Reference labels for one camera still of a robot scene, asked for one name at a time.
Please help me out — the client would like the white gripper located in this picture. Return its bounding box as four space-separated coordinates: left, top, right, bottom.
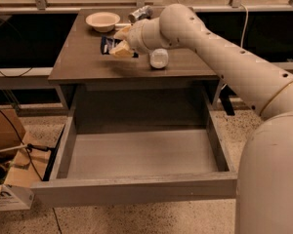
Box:
109 19 149 58

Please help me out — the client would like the dark blue rxbar wrapper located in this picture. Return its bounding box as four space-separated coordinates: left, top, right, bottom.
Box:
101 36 139 58

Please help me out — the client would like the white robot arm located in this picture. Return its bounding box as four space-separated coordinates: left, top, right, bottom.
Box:
114 4 293 234

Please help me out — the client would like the open grey top drawer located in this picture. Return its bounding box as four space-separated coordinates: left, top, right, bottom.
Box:
32 86 237 207

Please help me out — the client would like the white bowl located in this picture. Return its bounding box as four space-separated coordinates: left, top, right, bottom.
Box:
86 12 120 33

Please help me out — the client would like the silver crushed can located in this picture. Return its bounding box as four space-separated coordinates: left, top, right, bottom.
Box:
128 5 153 23

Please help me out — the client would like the white plastic bottle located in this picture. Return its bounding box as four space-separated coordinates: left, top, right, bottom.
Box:
149 49 169 69

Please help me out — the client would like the open cardboard box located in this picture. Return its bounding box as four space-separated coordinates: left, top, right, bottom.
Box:
0 109 51 211

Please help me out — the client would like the black cable on floor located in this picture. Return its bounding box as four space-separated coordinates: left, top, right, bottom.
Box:
0 104 63 234

